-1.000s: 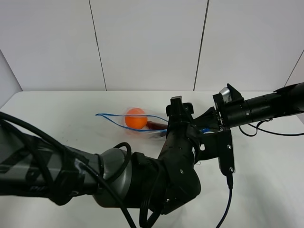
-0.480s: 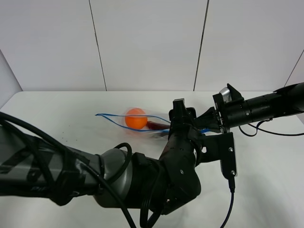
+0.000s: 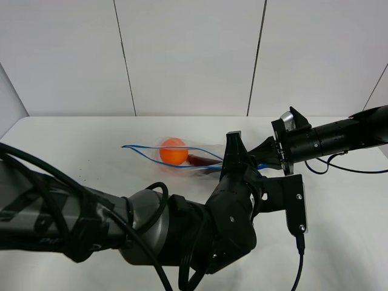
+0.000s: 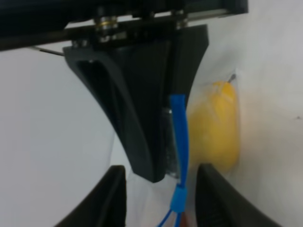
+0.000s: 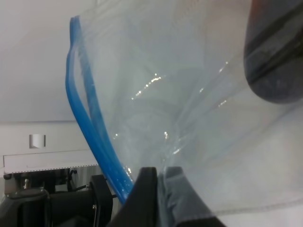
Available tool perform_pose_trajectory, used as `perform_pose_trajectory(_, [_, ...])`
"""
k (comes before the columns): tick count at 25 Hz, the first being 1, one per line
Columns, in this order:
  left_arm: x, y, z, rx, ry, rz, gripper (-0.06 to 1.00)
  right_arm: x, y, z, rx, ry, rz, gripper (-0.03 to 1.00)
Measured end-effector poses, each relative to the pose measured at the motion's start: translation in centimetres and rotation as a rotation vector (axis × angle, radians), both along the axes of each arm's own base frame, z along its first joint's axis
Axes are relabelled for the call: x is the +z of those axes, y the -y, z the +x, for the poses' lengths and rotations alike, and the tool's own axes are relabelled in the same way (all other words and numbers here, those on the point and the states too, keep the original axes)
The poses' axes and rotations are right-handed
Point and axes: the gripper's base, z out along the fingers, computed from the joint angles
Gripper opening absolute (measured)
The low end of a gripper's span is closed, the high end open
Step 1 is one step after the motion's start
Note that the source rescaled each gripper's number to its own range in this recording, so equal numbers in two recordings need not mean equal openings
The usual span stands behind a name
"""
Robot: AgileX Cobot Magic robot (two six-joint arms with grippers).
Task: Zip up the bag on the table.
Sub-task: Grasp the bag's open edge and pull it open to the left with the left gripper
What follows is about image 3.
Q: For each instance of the clear zip bag blue seal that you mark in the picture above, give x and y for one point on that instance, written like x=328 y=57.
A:
x=145 y=160

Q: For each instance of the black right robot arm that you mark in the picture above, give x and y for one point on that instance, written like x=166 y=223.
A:
x=362 y=130

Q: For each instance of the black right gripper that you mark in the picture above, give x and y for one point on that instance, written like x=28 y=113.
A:
x=290 y=146

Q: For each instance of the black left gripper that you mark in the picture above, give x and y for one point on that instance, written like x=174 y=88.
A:
x=233 y=205

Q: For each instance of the orange toy fruit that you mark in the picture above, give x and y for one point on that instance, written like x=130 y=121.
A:
x=170 y=153

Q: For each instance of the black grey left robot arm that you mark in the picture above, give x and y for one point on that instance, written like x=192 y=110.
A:
x=44 y=210

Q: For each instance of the purple toy eggplant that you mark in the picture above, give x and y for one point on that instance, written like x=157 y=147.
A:
x=204 y=166

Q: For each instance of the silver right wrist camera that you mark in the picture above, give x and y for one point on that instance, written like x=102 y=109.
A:
x=293 y=120

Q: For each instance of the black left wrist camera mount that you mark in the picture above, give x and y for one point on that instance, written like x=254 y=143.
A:
x=286 y=193

